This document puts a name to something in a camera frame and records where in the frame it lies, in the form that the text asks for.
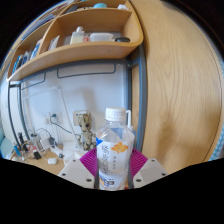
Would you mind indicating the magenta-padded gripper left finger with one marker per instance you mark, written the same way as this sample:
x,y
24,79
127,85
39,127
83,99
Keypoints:
x,y
75,171

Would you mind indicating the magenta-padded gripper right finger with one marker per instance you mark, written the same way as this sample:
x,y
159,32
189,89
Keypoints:
x,y
150,171

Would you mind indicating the clear plastic water bottle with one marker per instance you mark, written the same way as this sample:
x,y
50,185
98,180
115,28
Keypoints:
x,y
115,156

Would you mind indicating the white crumpled paper bag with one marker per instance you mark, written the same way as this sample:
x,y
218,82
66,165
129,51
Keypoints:
x,y
73,150

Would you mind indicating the small white oval case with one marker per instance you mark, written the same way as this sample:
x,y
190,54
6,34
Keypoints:
x,y
52,161

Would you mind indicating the white power adapter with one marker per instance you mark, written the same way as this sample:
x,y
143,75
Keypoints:
x,y
45,142

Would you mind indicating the white desk lamp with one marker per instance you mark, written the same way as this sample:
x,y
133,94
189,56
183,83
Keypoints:
x,y
69,116

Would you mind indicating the blue pump bottle, white pump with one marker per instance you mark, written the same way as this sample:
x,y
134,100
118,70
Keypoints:
x,y
128,115

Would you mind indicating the tall black device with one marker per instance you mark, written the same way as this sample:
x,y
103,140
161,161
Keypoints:
x,y
21,141

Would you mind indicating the small blue bottle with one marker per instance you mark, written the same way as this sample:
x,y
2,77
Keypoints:
x,y
16,150

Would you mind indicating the striped hanging towel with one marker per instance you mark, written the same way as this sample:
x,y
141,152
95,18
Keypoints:
x,y
219,146

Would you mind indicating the teal pillow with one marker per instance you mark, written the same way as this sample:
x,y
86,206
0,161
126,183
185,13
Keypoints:
x,y
5,148

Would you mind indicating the wooden shelf unit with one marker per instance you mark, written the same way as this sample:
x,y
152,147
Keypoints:
x,y
86,51

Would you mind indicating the grey metal shelf frame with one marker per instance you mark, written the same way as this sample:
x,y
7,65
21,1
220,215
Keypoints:
x,y
143,100

